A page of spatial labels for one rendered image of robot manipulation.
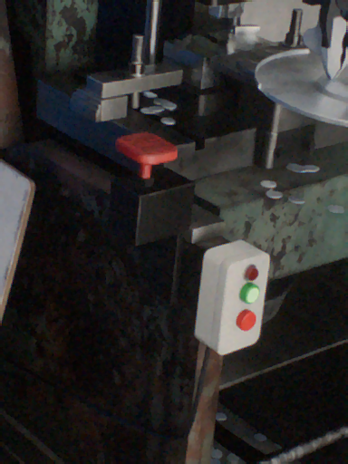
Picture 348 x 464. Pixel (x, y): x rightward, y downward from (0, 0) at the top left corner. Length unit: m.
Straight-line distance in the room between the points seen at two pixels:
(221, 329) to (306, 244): 0.29
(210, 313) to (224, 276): 0.06
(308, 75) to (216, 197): 0.22
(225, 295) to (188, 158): 0.24
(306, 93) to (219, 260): 0.28
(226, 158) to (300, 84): 0.15
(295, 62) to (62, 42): 0.36
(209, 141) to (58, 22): 0.33
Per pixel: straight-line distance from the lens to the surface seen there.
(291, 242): 1.80
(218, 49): 1.87
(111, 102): 1.75
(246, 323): 1.60
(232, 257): 1.56
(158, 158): 1.51
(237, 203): 1.68
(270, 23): 3.71
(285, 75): 1.75
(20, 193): 1.85
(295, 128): 1.81
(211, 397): 1.72
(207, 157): 1.74
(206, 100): 1.81
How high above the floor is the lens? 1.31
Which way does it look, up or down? 25 degrees down
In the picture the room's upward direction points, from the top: 6 degrees clockwise
